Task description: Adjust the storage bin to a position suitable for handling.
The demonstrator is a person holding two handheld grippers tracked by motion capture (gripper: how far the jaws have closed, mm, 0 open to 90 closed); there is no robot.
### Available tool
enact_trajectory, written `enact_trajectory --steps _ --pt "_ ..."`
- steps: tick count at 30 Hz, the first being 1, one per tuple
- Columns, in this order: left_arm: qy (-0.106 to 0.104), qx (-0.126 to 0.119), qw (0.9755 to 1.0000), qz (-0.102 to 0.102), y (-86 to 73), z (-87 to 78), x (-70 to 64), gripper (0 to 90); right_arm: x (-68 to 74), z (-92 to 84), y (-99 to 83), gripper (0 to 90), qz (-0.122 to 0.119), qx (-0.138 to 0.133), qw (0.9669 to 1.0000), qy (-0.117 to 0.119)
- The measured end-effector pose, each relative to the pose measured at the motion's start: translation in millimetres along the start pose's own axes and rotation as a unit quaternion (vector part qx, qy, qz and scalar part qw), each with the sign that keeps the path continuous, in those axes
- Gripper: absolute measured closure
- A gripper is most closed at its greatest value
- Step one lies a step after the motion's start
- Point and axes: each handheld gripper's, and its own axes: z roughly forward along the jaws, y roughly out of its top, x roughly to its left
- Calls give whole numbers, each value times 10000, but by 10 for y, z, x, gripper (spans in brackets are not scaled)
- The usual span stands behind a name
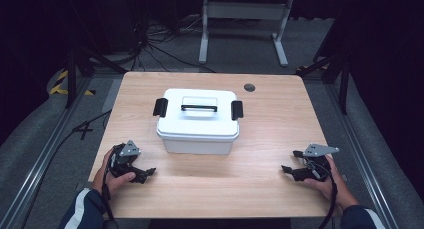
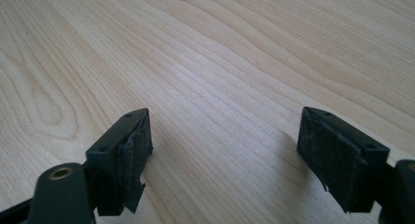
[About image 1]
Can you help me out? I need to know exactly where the left hand-held gripper cable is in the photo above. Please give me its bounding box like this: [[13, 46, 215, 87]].
[[101, 162, 118, 229]]

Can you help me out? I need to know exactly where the white plastic storage box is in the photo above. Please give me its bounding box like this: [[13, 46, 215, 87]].
[[161, 134, 235, 156]]

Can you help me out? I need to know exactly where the hand-held gripper cable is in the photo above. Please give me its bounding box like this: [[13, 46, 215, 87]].
[[318, 162, 339, 229], [101, 162, 118, 229]]

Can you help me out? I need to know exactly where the right hand-held gripper cable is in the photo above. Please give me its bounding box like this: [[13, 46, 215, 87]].
[[318, 162, 339, 229]]

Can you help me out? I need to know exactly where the white box lid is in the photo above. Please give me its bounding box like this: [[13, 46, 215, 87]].
[[156, 88, 241, 141]]

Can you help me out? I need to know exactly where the white metal desk frame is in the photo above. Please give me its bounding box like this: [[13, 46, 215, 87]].
[[198, 0, 295, 69]]

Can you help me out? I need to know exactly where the black lid handle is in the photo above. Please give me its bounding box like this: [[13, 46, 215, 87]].
[[180, 104, 219, 113]]

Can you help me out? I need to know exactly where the aluminium floor rail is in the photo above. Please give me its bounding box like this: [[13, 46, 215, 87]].
[[324, 82, 402, 229], [0, 74, 95, 229]]

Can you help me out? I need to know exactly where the yellow black floor tape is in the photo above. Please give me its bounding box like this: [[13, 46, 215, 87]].
[[49, 69, 97, 97]]

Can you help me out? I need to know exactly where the long black floor cable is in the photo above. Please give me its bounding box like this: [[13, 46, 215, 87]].
[[19, 109, 113, 229]]

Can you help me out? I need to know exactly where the black box latch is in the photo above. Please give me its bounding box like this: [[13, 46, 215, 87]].
[[230, 100, 245, 121], [152, 97, 169, 119]]

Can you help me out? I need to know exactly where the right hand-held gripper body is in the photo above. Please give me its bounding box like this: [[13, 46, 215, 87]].
[[299, 143, 341, 182]]

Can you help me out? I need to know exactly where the person's left hand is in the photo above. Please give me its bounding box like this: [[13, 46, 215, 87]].
[[92, 148, 137, 199]]

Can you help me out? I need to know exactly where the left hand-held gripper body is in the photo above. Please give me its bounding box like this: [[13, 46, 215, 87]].
[[108, 139, 142, 177]]

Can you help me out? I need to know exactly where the bundle of black floor cables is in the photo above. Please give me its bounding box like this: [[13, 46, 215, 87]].
[[128, 12, 218, 74]]

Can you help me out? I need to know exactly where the person's right hand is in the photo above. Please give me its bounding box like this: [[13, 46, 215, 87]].
[[303, 155, 360, 211]]

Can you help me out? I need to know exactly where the black tripod stand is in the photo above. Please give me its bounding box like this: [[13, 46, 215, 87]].
[[64, 43, 128, 109], [295, 50, 352, 116]]

